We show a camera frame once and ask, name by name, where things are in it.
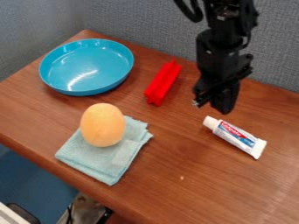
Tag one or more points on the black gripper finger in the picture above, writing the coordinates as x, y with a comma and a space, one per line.
224, 98
205, 96

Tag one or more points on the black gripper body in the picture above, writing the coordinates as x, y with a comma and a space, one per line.
222, 67

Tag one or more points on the white toothpaste tube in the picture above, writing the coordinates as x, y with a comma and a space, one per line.
236, 136

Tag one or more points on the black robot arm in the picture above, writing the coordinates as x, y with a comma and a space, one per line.
228, 16

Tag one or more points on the blue plate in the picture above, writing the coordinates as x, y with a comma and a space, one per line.
86, 67

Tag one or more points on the red plastic block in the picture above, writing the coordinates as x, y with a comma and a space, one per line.
161, 82

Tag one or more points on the orange egg-shaped ball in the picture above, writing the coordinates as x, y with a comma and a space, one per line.
101, 125

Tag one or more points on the light blue folded cloth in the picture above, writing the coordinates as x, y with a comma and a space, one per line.
105, 163

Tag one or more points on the metal table leg bracket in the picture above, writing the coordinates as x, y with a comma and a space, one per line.
84, 211

